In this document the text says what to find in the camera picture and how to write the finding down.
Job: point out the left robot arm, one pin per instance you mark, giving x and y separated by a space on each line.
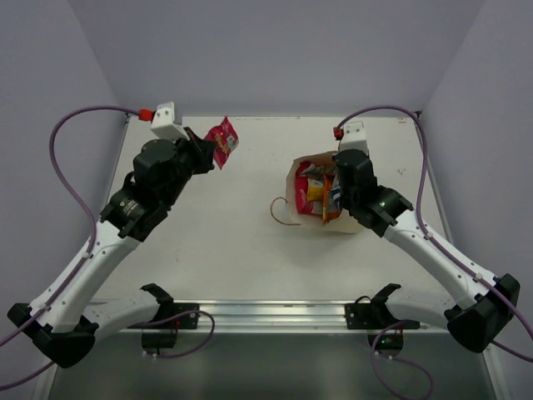
62 323

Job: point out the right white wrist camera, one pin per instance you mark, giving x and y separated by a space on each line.
353 137

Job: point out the beige paper bag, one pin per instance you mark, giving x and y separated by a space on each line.
283 209

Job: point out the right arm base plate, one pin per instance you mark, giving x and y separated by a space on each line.
371 314

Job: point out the red candy packet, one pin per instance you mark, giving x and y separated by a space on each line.
226 140

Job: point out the aluminium mounting rail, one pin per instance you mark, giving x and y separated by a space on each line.
258 317

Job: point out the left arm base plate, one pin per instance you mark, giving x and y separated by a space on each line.
167 339

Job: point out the orange snack packet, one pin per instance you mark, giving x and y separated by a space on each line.
329 212

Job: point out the blue Doritos bag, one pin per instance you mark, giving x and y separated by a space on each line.
336 197

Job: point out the yellow snack bar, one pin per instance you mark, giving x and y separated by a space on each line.
315 190

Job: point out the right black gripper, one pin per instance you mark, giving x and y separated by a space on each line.
367 154

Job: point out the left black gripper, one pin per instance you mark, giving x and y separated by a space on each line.
200 151

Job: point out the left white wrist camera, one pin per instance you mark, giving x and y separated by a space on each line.
165 125

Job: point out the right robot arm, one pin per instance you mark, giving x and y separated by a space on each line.
483 302

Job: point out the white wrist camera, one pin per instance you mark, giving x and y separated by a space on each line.
353 137
165 125

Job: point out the pink white snack bag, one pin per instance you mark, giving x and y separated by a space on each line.
307 170

